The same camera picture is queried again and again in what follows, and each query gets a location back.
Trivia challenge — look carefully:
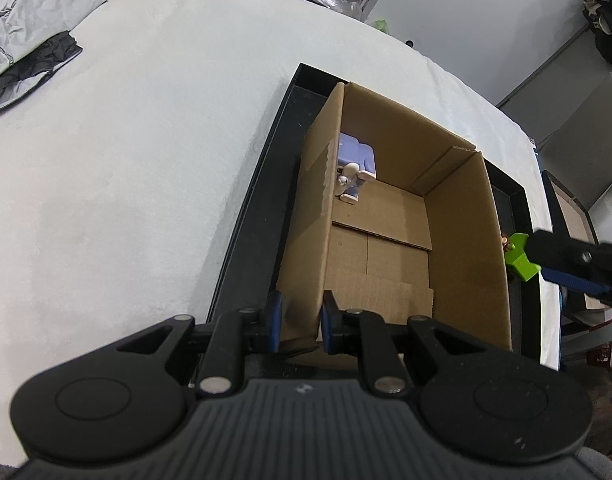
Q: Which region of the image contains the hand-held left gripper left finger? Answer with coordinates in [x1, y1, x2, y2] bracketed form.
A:
[115, 292, 287, 396]

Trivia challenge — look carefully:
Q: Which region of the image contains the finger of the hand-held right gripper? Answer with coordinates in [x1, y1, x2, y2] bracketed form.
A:
[528, 230, 612, 312]

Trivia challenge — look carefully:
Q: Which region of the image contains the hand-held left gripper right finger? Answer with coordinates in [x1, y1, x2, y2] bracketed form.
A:
[320, 290, 492, 396]

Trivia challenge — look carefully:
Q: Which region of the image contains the green toy block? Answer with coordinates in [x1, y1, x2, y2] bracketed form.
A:
[503, 232, 543, 282]

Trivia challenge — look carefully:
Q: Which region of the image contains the brown cardboard box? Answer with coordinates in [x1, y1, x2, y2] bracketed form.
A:
[276, 81, 513, 368]

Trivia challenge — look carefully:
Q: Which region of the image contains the red crate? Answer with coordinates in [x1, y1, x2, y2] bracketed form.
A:
[586, 340, 612, 371]

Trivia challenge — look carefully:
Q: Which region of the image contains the grey cabinet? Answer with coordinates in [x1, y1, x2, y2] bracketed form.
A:
[496, 25, 612, 211]

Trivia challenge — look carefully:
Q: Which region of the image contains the purple toy figure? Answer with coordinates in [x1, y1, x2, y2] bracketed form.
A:
[333, 132, 378, 206]

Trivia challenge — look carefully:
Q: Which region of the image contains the grey garment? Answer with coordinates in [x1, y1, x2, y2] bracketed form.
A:
[0, 0, 108, 88]

